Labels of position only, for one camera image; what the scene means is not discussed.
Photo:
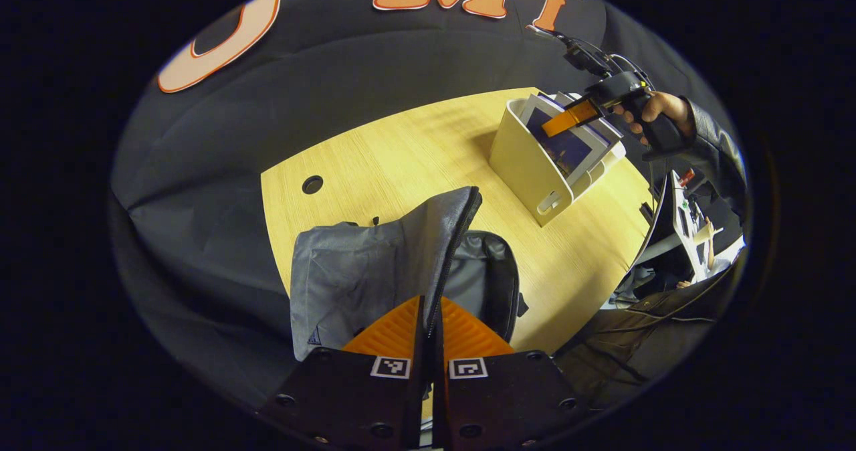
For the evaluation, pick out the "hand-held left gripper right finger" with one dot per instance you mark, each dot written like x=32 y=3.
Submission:
x=438 y=350

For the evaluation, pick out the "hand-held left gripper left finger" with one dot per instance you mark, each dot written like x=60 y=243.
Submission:
x=420 y=350

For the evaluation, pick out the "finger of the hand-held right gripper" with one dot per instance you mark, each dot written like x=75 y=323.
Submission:
x=572 y=118

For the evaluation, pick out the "blue cover book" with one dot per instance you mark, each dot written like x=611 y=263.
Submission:
x=568 y=150

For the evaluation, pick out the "cream bookshelf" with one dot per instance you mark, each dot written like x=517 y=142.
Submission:
x=525 y=170

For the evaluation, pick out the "grey schoolbag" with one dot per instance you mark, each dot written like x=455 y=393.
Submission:
x=361 y=270

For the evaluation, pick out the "white background desk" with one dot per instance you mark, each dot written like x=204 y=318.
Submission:
x=685 y=217

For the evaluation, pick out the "person's dark clothing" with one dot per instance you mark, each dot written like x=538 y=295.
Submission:
x=635 y=357

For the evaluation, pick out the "black backdrop cloth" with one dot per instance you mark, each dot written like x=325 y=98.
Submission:
x=334 y=76

